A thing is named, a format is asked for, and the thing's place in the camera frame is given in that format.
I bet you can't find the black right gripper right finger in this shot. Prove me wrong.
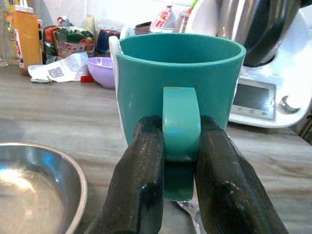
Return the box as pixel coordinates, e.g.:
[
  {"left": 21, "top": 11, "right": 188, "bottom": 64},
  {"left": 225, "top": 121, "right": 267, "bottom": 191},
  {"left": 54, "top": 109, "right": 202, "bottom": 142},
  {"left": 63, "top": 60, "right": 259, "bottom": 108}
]
[{"left": 195, "top": 115, "right": 290, "bottom": 234}]

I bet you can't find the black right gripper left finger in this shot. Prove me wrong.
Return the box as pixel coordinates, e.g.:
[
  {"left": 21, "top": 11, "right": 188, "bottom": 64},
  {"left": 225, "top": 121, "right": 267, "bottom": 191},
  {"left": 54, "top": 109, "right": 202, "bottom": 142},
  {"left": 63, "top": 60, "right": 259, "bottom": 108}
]
[{"left": 84, "top": 115, "right": 165, "bottom": 234}]

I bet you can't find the teal plastic mug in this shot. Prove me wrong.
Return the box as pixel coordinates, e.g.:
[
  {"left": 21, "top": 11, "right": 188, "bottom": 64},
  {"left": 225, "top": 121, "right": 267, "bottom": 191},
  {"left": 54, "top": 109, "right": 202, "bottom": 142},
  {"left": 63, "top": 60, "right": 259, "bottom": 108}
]
[{"left": 108, "top": 33, "right": 247, "bottom": 202}]

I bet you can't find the silver metal spoon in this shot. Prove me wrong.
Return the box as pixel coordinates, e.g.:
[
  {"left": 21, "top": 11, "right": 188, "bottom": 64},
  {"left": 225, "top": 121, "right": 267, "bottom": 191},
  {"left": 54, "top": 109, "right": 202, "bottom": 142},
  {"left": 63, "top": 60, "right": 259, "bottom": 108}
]
[{"left": 174, "top": 199, "right": 204, "bottom": 234}]

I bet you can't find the stainless steel plate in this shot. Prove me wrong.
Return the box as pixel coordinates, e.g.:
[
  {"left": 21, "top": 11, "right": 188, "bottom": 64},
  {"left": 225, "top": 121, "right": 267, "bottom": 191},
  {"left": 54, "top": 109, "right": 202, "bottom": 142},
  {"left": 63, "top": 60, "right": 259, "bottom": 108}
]
[{"left": 0, "top": 142, "right": 88, "bottom": 234}]

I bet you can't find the purple plastic bowl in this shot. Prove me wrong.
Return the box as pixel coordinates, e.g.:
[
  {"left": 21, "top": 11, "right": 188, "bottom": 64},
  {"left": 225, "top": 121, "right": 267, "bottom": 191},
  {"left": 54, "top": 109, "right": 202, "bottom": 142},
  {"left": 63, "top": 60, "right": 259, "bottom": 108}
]
[{"left": 87, "top": 56, "right": 117, "bottom": 89}]

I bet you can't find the white kitchen food processor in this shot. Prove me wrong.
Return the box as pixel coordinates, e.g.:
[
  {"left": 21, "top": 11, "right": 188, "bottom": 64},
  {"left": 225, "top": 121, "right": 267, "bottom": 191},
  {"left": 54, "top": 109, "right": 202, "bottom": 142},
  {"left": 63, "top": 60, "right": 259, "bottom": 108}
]
[{"left": 184, "top": 0, "right": 312, "bottom": 129}]

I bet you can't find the white paper receipt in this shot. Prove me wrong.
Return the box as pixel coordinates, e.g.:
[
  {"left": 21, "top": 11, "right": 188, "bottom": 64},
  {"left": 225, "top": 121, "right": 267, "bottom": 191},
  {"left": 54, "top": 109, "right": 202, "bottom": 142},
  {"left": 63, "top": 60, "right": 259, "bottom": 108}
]
[{"left": 27, "top": 51, "right": 90, "bottom": 83}]

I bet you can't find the dark blue jar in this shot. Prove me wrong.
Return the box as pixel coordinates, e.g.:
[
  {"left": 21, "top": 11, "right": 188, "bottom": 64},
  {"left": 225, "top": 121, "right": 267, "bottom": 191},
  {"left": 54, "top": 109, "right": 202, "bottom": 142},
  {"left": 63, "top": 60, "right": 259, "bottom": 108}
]
[{"left": 96, "top": 29, "right": 121, "bottom": 58}]

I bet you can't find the green red snack bag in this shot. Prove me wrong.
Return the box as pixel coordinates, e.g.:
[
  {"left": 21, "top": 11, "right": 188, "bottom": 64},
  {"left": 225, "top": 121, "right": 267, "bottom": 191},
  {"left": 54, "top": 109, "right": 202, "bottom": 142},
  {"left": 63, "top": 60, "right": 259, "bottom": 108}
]
[{"left": 42, "top": 15, "right": 96, "bottom": 64}]

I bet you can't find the orange sauce bottle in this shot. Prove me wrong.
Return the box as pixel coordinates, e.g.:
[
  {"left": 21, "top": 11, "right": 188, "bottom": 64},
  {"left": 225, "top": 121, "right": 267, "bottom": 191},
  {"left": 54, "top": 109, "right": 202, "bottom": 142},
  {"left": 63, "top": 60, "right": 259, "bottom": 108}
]
[{"left": 12, "top": 4, "right": 43, "bottom": 77}]

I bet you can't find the clear drinking glass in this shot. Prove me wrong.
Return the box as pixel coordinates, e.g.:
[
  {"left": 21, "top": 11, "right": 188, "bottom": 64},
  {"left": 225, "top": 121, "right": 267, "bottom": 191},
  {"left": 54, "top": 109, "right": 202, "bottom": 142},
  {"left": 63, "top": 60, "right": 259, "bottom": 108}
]
[{"left": 0, "top": 0, "right": 13, "bottom": 68}]

